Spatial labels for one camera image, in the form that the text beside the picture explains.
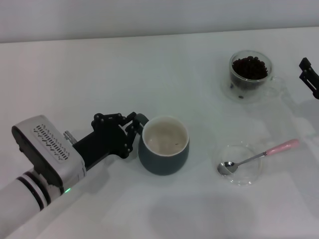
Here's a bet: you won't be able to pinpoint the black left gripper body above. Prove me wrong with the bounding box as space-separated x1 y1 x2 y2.
73 113 133 172

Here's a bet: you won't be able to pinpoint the dark green ceramic mug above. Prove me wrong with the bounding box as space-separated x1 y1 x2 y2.
133 113 190 177

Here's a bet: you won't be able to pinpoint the pink-handled metal spoon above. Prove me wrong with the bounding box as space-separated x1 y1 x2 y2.
217 138 300 176

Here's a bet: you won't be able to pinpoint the brown coffee beans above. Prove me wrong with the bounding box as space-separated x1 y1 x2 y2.
231 56 269 92

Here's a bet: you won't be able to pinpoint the double-walled glass cup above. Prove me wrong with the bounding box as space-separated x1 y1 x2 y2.
220 49 285 104

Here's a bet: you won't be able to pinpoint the silver round connector plug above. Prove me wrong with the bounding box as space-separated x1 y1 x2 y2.
63 130 77 144

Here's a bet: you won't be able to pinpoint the white vented wrist housing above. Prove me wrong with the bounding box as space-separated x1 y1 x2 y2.
11 115 87 195

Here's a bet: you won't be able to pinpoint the clear glass saucer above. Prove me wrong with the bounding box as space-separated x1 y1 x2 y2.
214 143 263 188

